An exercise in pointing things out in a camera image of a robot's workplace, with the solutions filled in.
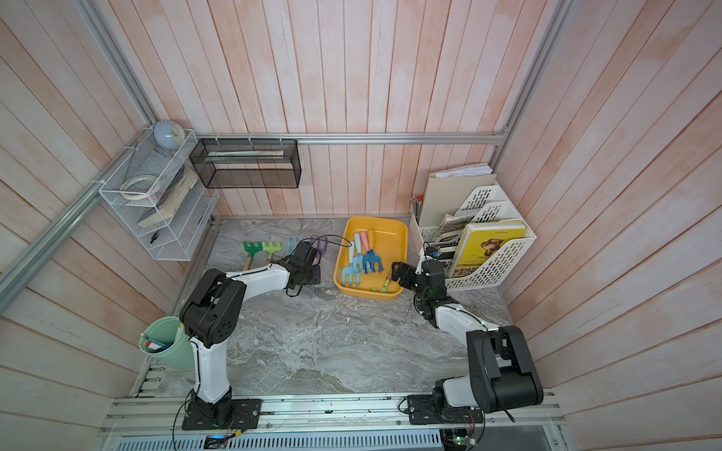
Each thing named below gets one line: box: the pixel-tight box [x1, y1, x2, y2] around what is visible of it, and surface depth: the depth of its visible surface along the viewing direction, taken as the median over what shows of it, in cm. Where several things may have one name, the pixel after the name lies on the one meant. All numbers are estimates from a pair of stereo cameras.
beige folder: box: [419, 162, 497, 228], surface depth 96 cm
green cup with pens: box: [139, 315, 196, 372], surface depth 76 cm
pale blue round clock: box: [153, 120, 186, 151], surface depth 84 cm
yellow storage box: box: [333, 216, 409, 301], surface depth 109 cm
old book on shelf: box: [137, 167, 199, 229], surface depth 83 cm
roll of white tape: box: [119, 174, 157, 202], surface depth 75 cm
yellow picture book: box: [452, 220, 528, 278], surface depth 84 cm
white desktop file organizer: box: [408, 180, 537, 292], surface depth 90 cm
